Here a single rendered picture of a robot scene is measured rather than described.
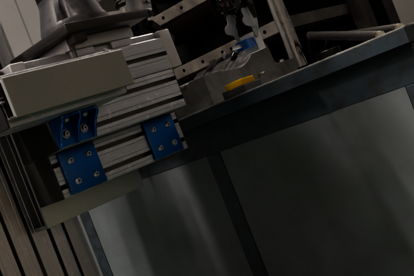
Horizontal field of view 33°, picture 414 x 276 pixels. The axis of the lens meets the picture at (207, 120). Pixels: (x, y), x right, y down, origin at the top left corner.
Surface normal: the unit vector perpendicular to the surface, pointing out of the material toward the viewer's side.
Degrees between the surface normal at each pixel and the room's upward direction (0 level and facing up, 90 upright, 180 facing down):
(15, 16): 90
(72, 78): 90
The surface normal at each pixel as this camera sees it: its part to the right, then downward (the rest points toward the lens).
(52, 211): 0.67, -0.27
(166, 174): -0.59, 0.23
